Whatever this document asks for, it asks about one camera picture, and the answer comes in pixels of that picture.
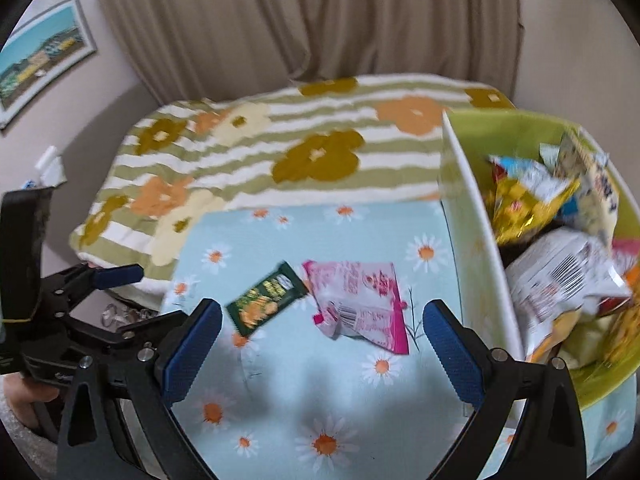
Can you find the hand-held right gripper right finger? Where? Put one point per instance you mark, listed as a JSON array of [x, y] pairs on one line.
[[452, 355]]

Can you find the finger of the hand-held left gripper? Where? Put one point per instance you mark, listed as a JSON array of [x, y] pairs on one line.
[[120, 275], [130, 336]]

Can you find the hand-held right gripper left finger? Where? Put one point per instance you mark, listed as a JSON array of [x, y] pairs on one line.
[[192, 355]]

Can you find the dark green snack packet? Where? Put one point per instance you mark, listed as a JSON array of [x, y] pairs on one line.
[[265, 300]]

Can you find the pink white snack packet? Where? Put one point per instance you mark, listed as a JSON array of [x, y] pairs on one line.
[[360, 300]]

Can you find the beige snack packet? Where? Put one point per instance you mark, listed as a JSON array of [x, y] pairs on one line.
[[560, 332]]

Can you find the white printed snack packet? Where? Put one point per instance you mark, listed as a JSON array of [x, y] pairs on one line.
[[550, 270]]

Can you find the yellow-green cardboard box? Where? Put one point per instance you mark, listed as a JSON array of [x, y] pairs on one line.
[[470, 220]]

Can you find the gold foil snack packet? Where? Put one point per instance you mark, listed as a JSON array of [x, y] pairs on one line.
[[525, 210]]

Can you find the orange noodle snack packet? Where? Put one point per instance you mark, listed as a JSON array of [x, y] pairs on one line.
[[625, 335]]

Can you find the blue white shrimp chip packet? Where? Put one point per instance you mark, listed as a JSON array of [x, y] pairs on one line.
[[525, 172]]

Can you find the small pink snack packet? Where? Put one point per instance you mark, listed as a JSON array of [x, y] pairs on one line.
[[627, 249]]

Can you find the white purple lettered snack packet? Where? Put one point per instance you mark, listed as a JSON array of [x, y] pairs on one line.
[[595, 190]]

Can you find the person's left hand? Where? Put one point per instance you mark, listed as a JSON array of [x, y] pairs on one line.
[[22, 400]]

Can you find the light blue daisy tray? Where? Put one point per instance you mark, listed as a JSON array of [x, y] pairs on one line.
[[300, 385]]

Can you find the striped floral blanket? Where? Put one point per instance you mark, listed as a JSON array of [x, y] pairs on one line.
[[300, 125]]

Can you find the beige curtain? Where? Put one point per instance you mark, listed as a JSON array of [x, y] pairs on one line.
[[300, 20]]

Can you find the wall poster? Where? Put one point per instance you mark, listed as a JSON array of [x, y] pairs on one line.
[[45, 55]]

